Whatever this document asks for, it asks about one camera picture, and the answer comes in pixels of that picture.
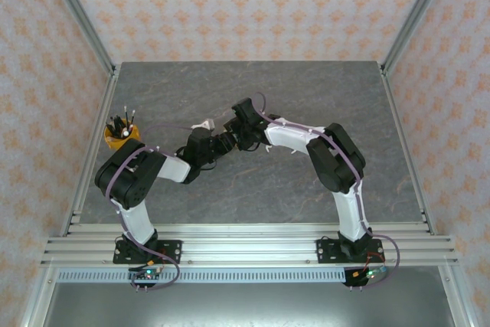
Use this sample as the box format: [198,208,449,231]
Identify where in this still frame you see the yellow pen cup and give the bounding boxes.
[103,123,142,152]

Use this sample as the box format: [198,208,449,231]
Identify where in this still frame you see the grey metal panel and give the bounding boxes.
[38,280,456,327]

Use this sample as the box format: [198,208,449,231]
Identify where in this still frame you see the aluminium table side rail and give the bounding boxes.
[60,64,122,236]
[378,61,437,236]

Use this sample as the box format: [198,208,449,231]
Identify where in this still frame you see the aluminium base rail beam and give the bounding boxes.
[40,222,459,269]

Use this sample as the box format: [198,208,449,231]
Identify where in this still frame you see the grey slotted cable duct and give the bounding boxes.
[56,268,348,284]

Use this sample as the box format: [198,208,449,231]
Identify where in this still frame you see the aluminium frame post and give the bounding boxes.
[381,0,456,75]
[40,0,118,77]

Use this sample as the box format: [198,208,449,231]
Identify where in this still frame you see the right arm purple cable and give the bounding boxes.
[254,91,402,289]

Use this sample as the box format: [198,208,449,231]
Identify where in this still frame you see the aluminium frame leg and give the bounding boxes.
[438,265,474,327]
[21,267,58,327]

